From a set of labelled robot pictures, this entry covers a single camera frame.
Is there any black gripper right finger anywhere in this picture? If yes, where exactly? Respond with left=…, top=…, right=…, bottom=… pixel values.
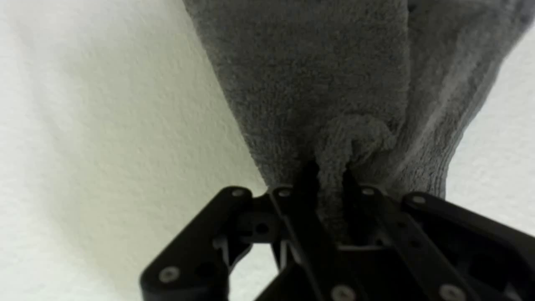
left=341, top=166, right=535, bottom=301

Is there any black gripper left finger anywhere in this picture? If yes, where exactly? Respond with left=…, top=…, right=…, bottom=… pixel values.
left=139, top=159, right=361, bottom=301

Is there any grey towel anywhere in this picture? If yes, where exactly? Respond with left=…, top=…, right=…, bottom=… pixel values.
left=182, top=0, right=535, bottom=248

